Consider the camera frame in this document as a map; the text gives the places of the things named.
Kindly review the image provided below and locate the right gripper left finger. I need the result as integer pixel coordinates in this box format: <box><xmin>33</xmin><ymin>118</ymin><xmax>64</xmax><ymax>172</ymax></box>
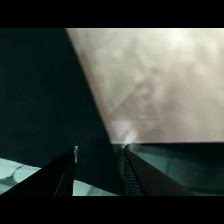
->
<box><xmin>0</xmin><ymin>145</ymin><xmax>79</xmax><ymax>197</ymax></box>

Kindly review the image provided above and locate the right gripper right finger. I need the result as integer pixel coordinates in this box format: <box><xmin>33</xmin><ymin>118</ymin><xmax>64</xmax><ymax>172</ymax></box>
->
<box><xmin>122</xmin><ymin>143</ymin><xmax>198</xmax><ymax>197</ymax></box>

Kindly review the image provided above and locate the dark green garment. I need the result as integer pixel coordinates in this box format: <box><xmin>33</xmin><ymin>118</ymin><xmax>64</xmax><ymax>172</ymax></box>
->
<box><xmin>0</xmin><ymin>28</ymin><xmax>224</xmax><ymax>197</ymax></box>

